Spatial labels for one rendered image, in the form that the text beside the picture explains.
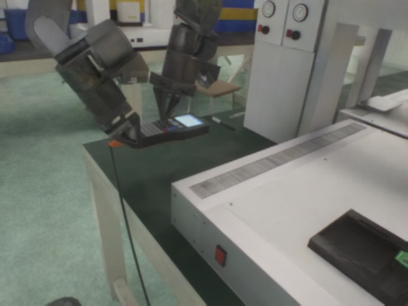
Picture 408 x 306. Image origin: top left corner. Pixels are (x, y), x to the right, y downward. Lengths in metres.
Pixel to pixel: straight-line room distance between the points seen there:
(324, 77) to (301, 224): 0.40
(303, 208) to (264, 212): 0.07
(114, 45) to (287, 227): 0.41
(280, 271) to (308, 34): 0.62
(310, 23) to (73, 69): 0.59
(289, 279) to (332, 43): 0.53
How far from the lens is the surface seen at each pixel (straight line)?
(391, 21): 0.70
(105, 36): 0.53
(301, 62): 0.86
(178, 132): 0.62
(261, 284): 0.42
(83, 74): 0.52
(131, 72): 0.56
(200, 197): 0.49
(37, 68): 2.16
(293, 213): 0.50
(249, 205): 0.49
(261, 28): 0.94
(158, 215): 0.62
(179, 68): 0.62
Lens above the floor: 1.16
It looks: 29 degrees down
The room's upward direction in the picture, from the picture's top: 4 degrees clockwise
